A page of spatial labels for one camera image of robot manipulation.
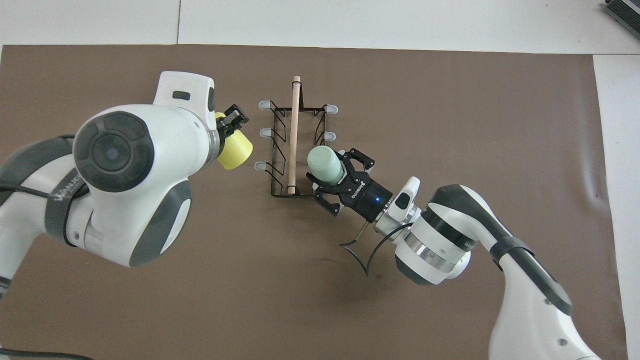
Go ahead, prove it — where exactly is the brown table mat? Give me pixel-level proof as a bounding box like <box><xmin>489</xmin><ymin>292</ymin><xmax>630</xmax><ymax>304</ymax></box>
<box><xmin>0</xmin><ymin>44</ymin><xmax>630</xmax><ymax>360</ymax></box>

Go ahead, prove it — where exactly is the grey ribbed electronic device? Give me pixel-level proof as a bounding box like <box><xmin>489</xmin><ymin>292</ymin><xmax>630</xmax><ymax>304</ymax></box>
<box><xmin>602</xmin><ymin>0</ymin><xmax>640</xmax><ymax>36</ymax></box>

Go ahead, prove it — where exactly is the yellow plastic cup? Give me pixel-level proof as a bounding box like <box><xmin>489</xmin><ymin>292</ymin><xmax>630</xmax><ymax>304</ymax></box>
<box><xmin>214</xmin><ymin>111</ymin><xmax>254</xmax><ymax>171</ymax></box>

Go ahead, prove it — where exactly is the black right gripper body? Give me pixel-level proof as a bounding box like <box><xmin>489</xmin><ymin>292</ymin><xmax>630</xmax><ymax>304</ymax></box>
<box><xmin>339</xmin><ymin>174</ymin><xmax>396</xmax><ymax>224</ymax></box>

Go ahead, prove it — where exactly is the pale green plastic cup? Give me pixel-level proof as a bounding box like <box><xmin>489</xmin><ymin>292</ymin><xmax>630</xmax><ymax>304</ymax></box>
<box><xmin>306</xmin><ymin>144</ymin><xmax>346</xmax><ymax>185</ymax></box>

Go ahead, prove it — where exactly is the black wire cup rack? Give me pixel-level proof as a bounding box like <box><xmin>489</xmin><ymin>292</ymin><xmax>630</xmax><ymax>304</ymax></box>
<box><xmin>254</xmin><ymin>75</ymin><xmax>339</xmax><ymax>199</ymax></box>

